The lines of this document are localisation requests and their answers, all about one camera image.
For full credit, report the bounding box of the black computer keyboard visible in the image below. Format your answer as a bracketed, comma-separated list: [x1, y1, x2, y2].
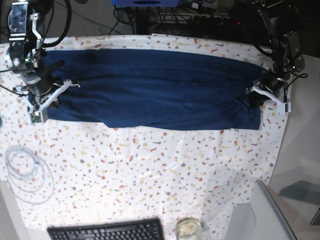
[47, 218, 165, 240]

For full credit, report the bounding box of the coiled white cable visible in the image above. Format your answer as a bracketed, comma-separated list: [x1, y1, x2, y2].
[4, 145, 56, 205]

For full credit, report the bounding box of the dark blue t-shirt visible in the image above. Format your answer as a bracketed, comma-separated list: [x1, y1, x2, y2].
[44, 49, 263, 131]

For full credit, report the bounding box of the black power strip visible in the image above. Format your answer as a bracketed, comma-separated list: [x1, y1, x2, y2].
[187, 14, 240, 27]

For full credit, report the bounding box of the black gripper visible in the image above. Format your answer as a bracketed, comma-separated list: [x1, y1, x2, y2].
[247, 70, 290, 108]
[21, 60, 65, 96]

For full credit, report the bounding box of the clear glass jar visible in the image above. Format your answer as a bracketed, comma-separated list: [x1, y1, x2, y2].
[175, 217, 203, 240]

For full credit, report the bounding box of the terrazzo patterned table cloth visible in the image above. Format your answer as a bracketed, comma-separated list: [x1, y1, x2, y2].
[0, 34, 288, 240]

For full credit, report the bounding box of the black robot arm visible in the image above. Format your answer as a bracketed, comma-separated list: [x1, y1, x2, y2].
[0, 0, 72, 96]
[246, 0, 308, 114]

